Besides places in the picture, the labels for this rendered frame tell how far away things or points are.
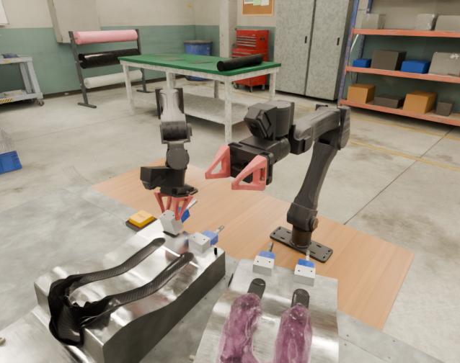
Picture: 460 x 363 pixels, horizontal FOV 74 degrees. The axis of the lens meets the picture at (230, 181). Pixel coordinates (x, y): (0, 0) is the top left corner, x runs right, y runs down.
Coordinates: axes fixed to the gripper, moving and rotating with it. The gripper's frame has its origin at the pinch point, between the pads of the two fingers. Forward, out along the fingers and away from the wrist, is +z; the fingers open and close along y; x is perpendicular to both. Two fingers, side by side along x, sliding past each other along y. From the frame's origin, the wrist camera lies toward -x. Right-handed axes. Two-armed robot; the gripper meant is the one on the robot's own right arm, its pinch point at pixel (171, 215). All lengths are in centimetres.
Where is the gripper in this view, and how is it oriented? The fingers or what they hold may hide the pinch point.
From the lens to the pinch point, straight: 90.9
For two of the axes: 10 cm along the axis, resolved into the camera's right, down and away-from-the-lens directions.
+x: 5.9, -0.5, 8.1
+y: 8.0, 1.7, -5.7
